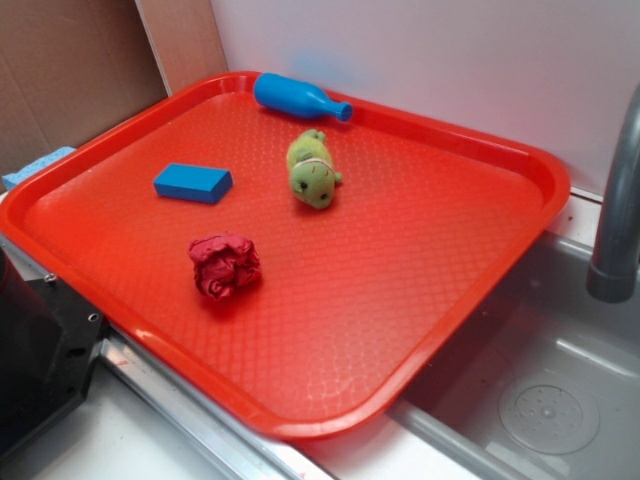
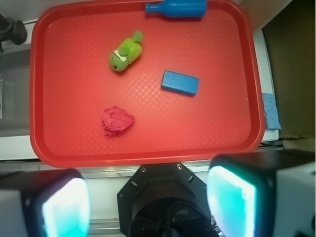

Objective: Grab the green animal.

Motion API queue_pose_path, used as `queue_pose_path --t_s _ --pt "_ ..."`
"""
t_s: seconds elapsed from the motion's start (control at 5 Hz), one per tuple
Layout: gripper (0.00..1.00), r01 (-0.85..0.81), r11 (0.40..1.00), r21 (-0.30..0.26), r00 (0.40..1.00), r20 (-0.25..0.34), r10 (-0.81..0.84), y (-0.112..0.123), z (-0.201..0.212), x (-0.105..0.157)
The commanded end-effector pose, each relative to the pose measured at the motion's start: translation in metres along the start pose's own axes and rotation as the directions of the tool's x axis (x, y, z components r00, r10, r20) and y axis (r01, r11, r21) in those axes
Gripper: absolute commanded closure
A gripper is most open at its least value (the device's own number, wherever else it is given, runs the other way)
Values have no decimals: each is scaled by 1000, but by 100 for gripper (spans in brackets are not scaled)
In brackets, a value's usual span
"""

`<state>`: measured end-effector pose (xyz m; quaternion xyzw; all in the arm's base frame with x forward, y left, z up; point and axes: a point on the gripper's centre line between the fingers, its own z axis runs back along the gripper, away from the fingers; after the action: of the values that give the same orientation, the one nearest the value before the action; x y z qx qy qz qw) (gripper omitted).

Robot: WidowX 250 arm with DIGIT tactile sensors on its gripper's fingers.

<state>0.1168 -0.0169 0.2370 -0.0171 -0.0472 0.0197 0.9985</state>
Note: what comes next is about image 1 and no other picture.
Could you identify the red crumpled cloth ball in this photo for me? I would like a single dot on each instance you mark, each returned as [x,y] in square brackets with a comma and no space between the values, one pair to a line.
[222,263]

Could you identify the red plastic tray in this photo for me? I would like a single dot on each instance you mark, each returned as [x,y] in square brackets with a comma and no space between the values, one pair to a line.
[353,300]

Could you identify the grey toy sink basin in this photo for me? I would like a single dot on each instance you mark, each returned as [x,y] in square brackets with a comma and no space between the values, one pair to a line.
[541,382]

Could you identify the brown cardboard panel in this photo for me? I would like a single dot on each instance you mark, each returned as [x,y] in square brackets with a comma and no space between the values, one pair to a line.
[70,70]

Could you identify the blue rectangular block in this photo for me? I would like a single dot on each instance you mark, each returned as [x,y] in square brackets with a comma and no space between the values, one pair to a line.
[193,183]

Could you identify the blue plastic bottle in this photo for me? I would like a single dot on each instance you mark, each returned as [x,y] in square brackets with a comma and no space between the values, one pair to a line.
[301,99]

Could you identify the grey faucet spout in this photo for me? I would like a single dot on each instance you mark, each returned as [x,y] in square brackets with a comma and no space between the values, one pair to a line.
[614,263]

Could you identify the green plush animal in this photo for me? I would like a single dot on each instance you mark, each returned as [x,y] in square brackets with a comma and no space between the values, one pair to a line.
[311,170]

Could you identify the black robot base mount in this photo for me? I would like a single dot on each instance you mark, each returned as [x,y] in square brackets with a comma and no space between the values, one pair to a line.
[50,339]

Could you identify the light blue sponge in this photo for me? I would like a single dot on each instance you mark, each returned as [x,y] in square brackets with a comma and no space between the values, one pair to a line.
[11,180]

